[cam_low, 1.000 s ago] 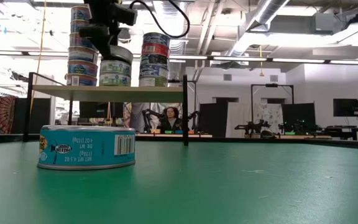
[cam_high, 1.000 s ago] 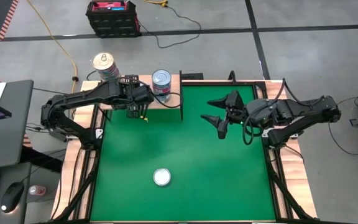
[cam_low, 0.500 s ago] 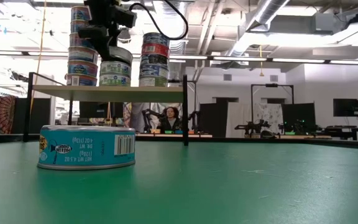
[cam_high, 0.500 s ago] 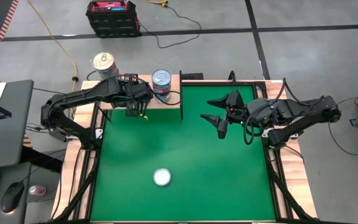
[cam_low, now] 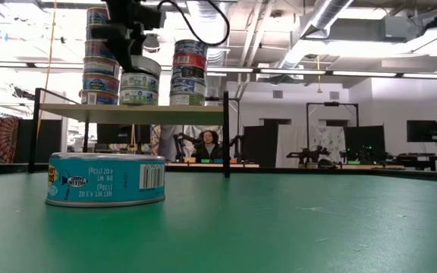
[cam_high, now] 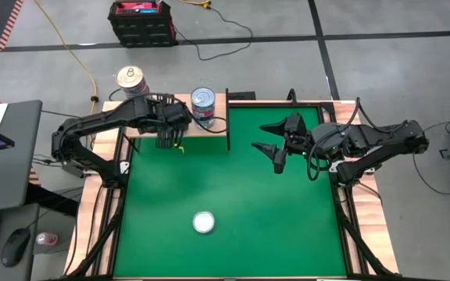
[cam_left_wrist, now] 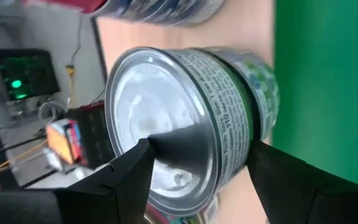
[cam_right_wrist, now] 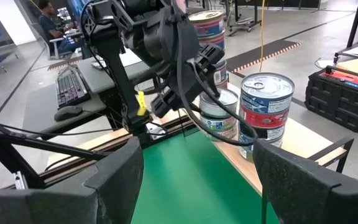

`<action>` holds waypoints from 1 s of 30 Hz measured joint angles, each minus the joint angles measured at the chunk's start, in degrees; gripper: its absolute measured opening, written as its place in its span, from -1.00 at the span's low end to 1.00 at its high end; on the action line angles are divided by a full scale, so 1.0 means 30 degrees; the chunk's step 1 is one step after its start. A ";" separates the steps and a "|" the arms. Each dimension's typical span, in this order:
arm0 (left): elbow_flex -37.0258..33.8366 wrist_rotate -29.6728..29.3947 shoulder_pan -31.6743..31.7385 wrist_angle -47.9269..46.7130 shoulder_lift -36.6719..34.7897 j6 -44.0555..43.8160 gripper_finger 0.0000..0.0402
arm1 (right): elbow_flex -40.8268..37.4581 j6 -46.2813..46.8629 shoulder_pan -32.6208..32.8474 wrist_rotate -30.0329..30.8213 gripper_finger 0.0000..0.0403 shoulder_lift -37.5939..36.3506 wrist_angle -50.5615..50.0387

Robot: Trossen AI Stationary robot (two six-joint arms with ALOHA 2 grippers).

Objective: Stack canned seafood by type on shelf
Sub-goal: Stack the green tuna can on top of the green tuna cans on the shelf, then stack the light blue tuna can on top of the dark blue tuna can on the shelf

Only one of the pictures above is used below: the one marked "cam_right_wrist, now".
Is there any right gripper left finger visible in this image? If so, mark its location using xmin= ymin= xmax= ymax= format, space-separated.
xmin=0 ymin=136 xmax=145 ymax=224

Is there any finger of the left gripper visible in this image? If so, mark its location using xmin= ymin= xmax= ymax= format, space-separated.
xmin=150 ymin=89 xmax=183 ymax=119
xmin=194 ymin=43 xmax=226 ymax=97

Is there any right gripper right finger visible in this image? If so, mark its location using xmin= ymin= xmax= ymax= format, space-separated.
xmin=252 ymin=139 xmax=358 ymax=224

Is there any green Bumble Bee tuna can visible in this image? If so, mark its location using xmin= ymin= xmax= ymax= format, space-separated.
xmin=198 ymin=88 xmax=239 ymax=119
xmin=203 ymin=128 xmax=236 ymax=141
xmin=200 ymin=114 xmax=238 ymax=132

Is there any pale label silver can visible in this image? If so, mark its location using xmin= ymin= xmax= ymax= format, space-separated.
xmin=239 ymin=149 xmax=256 ymax=164

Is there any red label silver can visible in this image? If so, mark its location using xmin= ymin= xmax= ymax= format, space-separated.
xmin=239 ymin=104 xmax=290 ymax=129

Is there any black label silver can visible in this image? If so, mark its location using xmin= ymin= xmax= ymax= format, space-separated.
xmin=238 ymin=124 xmax=286 ymax=141

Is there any blue white label silver can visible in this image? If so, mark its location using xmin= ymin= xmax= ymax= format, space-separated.
xmin=239 ymin=136 xmax=284 ymax=153

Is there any wooden shelf board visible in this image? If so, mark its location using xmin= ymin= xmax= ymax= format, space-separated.
xmin=191 ymin=73 xmax=354 ymax=195

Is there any yellow tape tag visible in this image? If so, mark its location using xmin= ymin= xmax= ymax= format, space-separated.
xmin=136 ymin=90 xmax=148 ymax=117

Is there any hazard striped floor mat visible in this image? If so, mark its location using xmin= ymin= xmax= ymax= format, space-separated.
xmin=47 ymin=55 xmax=85 ymax=72
xmin=225 ymin=39 xmax=301 ymax=74

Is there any grey desk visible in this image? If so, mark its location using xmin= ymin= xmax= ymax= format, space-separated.
xmin=76 ymin=46 xmax=164 ymax=94

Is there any green table mat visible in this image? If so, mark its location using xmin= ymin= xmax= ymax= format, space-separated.
xmin=131 ymin=126 xmax=279 ymax=224

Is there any blue screen monitor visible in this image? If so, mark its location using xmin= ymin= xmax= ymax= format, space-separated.
xmin=63 ymin=0 xmax=88 ymax=24

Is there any black computer mouse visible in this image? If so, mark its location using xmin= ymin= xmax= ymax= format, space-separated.
xmin=53 ymin=105 xmax=83 ymax=122

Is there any backlit keyboard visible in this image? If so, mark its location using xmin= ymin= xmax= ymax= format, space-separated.
xmin=54 ymin=67 xmax=91 ymax=109

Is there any red black power box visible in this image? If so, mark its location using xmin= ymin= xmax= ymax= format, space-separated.
xmin=303 ymin=64 xmax=358 ymax=133

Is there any person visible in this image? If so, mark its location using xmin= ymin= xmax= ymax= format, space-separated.
xmin=37 ymin=0 xmax=85 ymax=55

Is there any black shelf frame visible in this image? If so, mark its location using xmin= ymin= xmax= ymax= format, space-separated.
xmin=306 ymin=136 xmax=356 ymax=175

